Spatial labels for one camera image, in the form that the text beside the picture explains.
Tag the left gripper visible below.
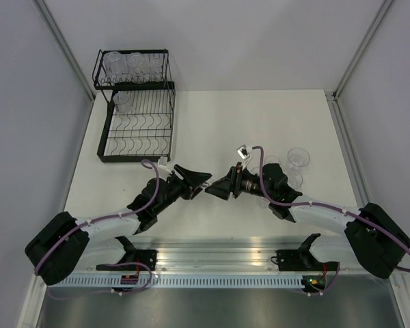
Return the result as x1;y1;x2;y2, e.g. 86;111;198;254
154;164;212;215

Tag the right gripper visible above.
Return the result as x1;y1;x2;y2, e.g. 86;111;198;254
204;162;274;201

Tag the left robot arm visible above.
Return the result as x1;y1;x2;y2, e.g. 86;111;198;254
25;160;212;286

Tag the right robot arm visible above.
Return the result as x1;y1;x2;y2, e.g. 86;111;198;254
205;163;410;279

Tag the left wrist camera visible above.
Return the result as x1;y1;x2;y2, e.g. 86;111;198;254
157;156;173;173

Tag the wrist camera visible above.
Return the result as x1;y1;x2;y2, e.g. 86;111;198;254
157;156;173;173
236;144;253;165

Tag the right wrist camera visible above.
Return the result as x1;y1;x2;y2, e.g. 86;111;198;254
236;144;253;165

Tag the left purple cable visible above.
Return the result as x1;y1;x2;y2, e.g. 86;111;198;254
33;159;161;301

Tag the purple cable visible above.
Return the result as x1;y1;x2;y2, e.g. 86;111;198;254
252;146;410;274
33;159;161;301

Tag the aluminium mounting rail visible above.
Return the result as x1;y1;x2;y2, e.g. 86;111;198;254
73;236;362;274

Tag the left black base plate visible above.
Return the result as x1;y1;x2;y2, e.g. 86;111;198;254
96;249;158;272

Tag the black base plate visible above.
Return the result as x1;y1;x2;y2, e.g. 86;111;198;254
96;249;158;272
270;249;338;272

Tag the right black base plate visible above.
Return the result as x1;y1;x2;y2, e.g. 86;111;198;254
270;249;338;272

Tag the black wire dish rack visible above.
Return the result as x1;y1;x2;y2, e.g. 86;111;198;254
92;49;176;163

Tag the white slotted cable duct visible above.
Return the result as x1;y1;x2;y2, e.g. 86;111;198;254
56;273;303;289

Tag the left aluminium frame post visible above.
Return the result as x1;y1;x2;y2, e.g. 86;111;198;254
32;0;96;103

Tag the aluminium frame post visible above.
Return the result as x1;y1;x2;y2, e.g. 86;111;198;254
331;0;396;100
32;0;96;103

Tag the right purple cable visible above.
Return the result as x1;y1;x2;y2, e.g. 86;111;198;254
252;146;410;274

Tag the right aluminium frame post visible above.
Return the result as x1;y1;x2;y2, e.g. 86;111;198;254
331;0;396;100

